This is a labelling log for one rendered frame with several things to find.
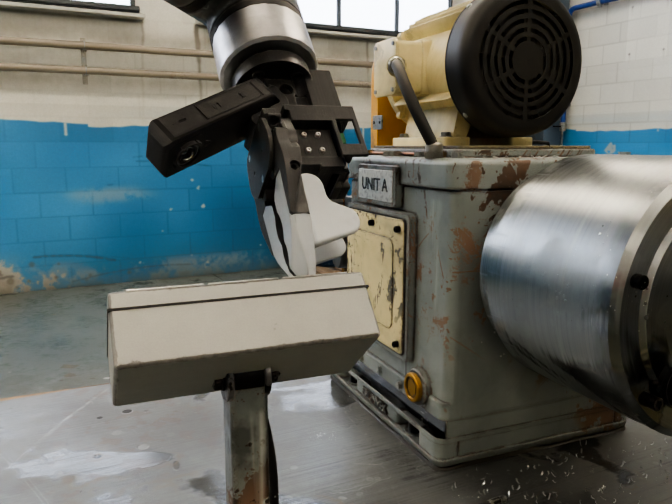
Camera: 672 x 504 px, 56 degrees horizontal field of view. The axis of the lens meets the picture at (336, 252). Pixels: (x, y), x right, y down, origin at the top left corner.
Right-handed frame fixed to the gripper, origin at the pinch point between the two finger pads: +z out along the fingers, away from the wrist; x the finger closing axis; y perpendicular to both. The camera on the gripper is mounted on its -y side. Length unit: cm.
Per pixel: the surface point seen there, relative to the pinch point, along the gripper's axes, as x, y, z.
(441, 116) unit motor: 15.9, 31.9, -30.7
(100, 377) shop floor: 290, -8, -101
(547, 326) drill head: 4.6, 24.1, 4.9
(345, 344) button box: -2.7, 1.1, 6.8
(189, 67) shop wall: 355, 85, -396
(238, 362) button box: -2.0, -6.0, 6.8
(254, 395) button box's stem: 0.9, -4.7, 8.1
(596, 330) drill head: -0.8, 23.8, 7.7
